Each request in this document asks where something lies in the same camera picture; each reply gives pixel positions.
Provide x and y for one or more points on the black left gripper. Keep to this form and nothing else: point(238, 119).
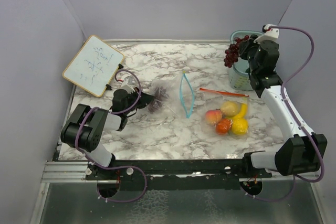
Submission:
point(144, 99)

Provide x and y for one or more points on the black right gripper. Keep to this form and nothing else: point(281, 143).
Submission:
point(246, 45)

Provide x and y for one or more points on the blue zip clear bag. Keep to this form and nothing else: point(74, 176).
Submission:
point(181, 99)

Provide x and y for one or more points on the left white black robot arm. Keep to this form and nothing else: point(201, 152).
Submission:
point(83, 130)

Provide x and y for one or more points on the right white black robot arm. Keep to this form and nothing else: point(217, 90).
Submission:
point(303, 149)

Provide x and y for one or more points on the fake tan pear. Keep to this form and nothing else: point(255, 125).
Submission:
point(230, 108)

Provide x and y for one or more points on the fake yellow banana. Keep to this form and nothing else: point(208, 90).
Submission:
point(242, 112)

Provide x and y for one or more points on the fake pink peach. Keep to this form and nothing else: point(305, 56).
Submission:
point(212, 117)

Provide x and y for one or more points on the orange zip clear bag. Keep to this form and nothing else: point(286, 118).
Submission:
point(213, 100)

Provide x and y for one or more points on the fake yellow lemon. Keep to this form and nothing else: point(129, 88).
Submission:
point(239, 126)

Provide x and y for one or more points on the fake orange tomato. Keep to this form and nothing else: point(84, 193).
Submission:
point(223, 126)

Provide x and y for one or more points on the teal plastic basket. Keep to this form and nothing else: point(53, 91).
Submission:
point(239, 79)

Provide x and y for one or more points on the yellow framed whiteboard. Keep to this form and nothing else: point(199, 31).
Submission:
point(94, 66)

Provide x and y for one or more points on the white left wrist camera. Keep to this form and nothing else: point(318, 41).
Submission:
point(128, 84)

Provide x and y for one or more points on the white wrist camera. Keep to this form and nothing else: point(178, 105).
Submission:
point(270, 32)
point(128, 84)

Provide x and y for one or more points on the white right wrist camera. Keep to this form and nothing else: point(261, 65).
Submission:
point(270, 32)

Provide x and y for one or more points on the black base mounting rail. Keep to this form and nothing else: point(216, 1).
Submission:
point(176, 174)

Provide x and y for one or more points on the aluminium extrusion rail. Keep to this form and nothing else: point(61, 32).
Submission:
point(74, 172)

